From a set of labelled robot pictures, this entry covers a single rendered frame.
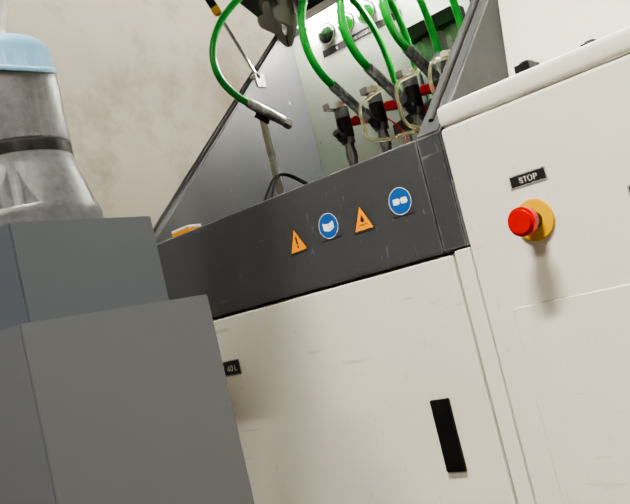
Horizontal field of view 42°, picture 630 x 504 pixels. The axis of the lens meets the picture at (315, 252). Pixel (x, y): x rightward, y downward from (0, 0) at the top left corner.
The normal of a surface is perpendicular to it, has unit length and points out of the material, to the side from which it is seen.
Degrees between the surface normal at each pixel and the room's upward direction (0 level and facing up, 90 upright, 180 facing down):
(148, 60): 90
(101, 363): 90
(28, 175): 73
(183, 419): 90
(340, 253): 90
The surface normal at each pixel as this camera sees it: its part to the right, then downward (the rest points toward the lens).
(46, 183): 0.48, -0.49
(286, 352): -0.66, 0.09
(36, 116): 0.63, -0.22
